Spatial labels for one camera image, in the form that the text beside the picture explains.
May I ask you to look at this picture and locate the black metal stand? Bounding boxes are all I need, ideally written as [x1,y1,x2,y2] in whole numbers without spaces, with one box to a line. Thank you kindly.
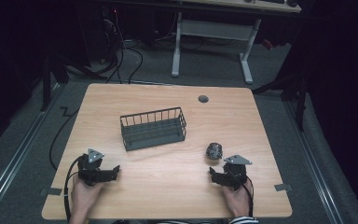
[252,46,311,133]
[38,46,106,113]

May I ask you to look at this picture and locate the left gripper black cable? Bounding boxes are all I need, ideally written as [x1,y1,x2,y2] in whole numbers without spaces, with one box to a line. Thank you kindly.
[62,156,85,224]

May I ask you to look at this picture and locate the person's left hand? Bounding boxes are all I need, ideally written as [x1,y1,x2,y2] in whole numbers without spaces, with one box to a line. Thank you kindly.
[70,176,106,220]

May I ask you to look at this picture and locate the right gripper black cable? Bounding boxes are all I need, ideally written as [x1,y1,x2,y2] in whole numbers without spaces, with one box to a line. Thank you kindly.
[229,171,255,218]

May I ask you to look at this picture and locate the black floor cable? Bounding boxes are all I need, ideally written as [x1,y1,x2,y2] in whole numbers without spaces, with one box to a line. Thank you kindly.
[48,106,80,171]

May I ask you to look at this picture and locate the bundle of black cables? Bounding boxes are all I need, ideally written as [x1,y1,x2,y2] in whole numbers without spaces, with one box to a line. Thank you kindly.
[101,8,145,85]

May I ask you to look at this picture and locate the person's right hand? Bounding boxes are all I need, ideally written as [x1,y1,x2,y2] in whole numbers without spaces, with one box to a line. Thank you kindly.
[221,178,254,218]

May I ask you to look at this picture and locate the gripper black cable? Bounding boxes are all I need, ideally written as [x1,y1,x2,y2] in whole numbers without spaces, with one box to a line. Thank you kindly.
[229,171,255,218]
[62,156,85,224]

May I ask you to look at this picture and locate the grey tape piece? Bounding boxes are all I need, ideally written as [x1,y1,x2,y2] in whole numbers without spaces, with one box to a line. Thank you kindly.
[39,187,63,197]
[273,183,293,192]

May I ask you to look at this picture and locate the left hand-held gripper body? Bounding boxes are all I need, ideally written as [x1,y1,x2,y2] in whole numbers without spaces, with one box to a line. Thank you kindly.
[76,147,114,188]

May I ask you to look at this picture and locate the metal floor rail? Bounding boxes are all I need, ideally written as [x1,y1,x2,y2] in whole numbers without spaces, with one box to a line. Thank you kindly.
[283,100,345,224]
[0,83,63,224]

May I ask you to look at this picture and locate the red object on floor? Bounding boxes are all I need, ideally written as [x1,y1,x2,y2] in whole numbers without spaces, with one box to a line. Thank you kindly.
[261,38,275,51]

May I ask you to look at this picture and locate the dark wire basket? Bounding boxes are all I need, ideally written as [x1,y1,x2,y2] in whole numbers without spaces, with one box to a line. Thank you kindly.
[119,106,187,152]

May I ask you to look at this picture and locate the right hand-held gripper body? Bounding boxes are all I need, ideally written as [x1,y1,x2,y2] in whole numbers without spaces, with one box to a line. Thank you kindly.
[215,154,253,191]

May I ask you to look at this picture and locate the white-legged background desk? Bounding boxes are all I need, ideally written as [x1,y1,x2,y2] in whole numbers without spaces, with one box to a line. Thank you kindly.
[170,0,302,85]

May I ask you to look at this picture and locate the dark patterned round object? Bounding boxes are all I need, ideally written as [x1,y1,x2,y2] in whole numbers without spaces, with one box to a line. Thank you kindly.
[205,142,224,161]

